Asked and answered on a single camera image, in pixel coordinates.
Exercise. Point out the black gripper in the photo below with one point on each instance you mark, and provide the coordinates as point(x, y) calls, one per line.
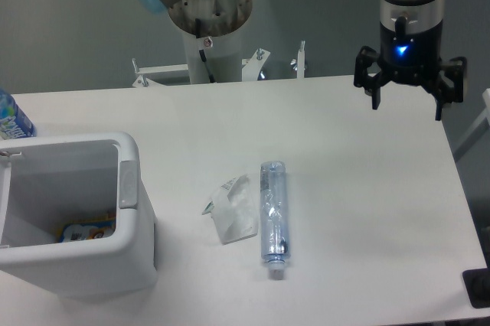
point(414, 60)

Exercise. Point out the clear plastic bottle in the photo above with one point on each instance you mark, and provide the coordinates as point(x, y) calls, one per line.
point(274, 218)

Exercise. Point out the white plastic wrapper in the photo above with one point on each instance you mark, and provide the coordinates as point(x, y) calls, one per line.
point(233, 211)

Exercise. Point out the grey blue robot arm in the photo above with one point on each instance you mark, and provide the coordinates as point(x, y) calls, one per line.
point(401, 16)

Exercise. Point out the white trash can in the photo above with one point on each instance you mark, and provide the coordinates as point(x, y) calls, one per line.
point(48, 181)

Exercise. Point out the black clamp at table corner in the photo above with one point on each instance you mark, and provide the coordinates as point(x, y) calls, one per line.
point(477, 287)

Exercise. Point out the yellow snack packet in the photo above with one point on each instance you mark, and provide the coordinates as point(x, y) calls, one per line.
point(90, 228)

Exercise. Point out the blue labelled water bottle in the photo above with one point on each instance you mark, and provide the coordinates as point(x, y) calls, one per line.
point(14, 122)

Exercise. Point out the white frame at right edge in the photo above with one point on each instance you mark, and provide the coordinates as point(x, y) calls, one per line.
point(475, 132)

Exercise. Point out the white middle mounting bracket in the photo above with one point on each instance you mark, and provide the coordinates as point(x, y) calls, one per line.
point(253, 68)

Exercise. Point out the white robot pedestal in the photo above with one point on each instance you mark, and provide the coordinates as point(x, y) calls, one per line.
point(211, 31)

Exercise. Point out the white left mounting bracket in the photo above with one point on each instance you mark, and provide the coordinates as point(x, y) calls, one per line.
point(172, 75)

